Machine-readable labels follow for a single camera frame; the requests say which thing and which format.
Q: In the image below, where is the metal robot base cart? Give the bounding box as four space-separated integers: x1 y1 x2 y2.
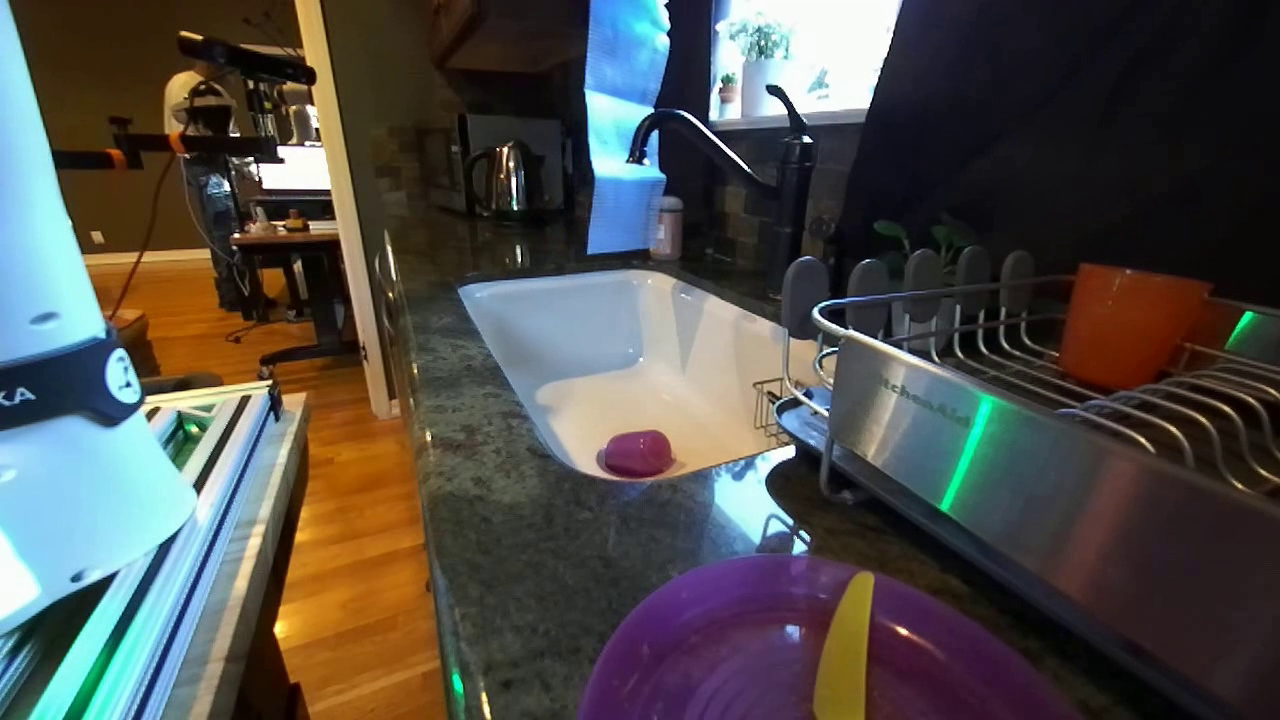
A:
0 381 309 720

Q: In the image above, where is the steel kettle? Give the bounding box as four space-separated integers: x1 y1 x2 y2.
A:
466 139 544 217

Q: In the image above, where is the camera tripod rig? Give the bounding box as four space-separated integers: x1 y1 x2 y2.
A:
51 30 317 170

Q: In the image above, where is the yellow plastic utensil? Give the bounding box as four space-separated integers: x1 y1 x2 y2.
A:
814 572 876 720

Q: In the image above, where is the purple plastic plate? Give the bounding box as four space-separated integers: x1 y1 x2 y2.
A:
578 556 1082 720

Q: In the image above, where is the orange cup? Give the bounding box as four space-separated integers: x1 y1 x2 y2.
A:
1059 262 1212 392

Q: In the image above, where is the black kitchen faucet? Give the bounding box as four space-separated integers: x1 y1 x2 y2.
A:
629 85 817 295

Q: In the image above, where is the white potted plant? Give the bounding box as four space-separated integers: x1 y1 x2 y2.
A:
723 17 791 118

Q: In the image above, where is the white sink basin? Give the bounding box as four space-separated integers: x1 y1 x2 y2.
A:
460 266 817 478

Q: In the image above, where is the steel dish rack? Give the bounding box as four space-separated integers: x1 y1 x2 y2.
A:
782 248 1280 720

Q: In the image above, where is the wooden table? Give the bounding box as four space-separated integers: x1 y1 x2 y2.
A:
234 231 359 367

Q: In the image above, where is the purple object in sink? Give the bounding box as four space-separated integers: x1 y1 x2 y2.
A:
595 426 677 478

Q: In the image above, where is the person in background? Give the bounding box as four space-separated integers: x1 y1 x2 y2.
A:
160 58 249 314

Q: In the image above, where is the blue cloth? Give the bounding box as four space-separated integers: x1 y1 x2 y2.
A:
585 0 668 257

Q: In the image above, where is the right dark curtain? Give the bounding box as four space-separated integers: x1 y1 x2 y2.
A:
833 0 1280 302

